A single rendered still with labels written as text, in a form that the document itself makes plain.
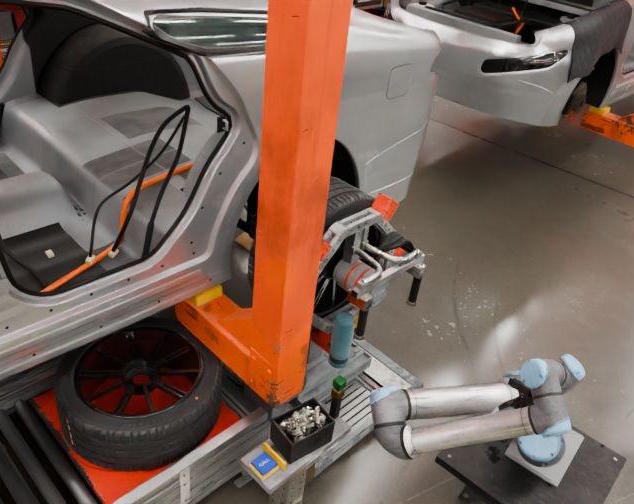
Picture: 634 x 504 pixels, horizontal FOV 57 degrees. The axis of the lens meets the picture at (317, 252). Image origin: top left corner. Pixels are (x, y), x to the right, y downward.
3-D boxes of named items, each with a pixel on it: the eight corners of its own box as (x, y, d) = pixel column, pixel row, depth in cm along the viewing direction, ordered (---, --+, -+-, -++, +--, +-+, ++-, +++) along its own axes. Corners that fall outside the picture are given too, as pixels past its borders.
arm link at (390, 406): (537, 417, 240) (367, 433, 217) (526, 375, 247) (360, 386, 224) (561, 411, 226) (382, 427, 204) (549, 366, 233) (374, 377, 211)
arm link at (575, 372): (558, 351, 191) (577, 352, 196) (533, 373, 197) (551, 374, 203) (575, 375, 184) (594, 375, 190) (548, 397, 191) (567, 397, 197)
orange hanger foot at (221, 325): (204, 303, 274) (204, 242, 255) (278, 367, 246) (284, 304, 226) (174, 318, 264) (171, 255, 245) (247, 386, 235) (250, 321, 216)
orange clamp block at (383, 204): (375, 214, 253) (386, 196, 252) (389, 222, 249) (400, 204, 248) (368, 210, 247) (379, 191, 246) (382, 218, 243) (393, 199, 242)
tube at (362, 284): (355, 251, 241) (359, 229, 235) (391, 274, 230) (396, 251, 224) (325, 266, 230) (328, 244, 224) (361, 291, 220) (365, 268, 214)
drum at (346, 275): (351, 275, 261) (355, 249, 253) (388, 299, 249) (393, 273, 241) (329, 287, 252) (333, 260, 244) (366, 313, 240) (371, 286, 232)
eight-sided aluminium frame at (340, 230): (374, 293, 284) (393, 195, 254) (384, 300, 281) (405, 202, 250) (291, 342, 251) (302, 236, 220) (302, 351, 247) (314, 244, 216)
